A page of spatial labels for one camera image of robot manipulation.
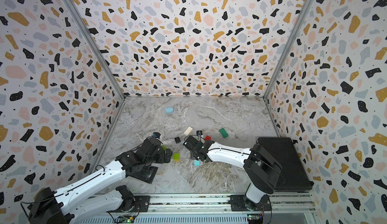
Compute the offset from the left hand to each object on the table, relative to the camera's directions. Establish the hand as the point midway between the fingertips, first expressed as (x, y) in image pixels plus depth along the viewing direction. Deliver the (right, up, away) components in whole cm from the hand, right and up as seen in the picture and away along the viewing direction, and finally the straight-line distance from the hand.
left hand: (167, 152), depth 81 cm
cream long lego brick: (+10, +9, +19) cm, 23 cm away
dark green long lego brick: (+33, +8, +18) cm, 39 cm away
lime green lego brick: (+4, -4, +5) cm, 8 cm away
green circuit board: (-16, -28, -11) cm, 34 cm away
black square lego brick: (+3, +4, +15) cm, 15 cm away
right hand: (+15, -2, +6) cm, 17 cm away
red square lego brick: (+22, +4, +16) cm, 28 cm away
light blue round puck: (-6, +23, +32) cm, 40 cm away
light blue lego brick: (+16, -8, +5) cm, 18 cm away
